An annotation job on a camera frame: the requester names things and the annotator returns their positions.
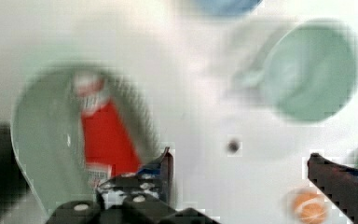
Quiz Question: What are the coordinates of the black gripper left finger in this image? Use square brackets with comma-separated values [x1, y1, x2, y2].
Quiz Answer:
[96, 147, 173, 209]

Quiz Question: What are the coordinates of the toy orange half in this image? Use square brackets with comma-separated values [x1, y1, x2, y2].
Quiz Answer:
[291, 191, 327, 224]

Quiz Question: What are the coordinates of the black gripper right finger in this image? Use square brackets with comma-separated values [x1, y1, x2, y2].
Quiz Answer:
[307, 153, 358, 224]

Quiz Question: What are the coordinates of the green mug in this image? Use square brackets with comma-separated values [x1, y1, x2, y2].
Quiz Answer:
[230, 18, 358, 123]

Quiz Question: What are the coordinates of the blue cup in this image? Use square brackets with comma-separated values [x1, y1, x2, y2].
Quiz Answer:
[189, 0, 263, 17]

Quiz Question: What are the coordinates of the green plastic strainer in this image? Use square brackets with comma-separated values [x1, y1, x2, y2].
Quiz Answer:
[10, 63, 161, 217]

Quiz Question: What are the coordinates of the red ketchup bottle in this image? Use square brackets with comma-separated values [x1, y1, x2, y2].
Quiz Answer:
[74, 72, 141, 187]

